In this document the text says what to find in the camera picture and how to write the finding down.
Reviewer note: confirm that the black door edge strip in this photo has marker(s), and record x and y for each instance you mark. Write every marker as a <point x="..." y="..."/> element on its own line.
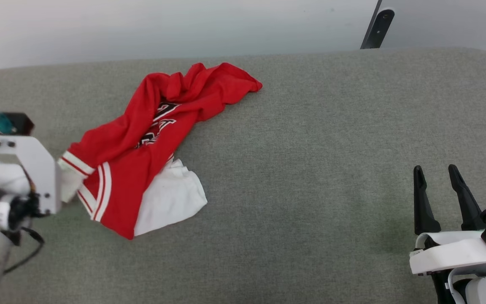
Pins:
<point x="369" y="29"/>

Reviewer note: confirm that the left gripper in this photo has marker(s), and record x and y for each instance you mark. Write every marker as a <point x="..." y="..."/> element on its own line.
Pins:
<point x="36" y="169"/>

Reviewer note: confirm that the red basketball jersey white trim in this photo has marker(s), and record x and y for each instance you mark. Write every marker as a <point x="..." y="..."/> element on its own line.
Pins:
<point x="120" y="198"/>

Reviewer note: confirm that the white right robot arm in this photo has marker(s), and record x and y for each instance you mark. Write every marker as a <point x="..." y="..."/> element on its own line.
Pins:
<point x="485" y="293"/>

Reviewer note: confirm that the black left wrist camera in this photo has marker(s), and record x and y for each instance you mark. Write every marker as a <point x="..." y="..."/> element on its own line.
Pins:
<point x="19" y="122"/>

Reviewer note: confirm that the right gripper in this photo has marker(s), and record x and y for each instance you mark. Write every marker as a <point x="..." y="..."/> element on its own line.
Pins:
<point x="454" y="253"/>

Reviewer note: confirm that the grey door panel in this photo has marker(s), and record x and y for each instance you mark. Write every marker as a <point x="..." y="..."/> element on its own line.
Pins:
<point x="445" y="23"/>

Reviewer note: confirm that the black rounded door bracket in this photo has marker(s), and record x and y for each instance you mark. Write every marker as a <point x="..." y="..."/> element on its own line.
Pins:
<point x="381" y="25"/>

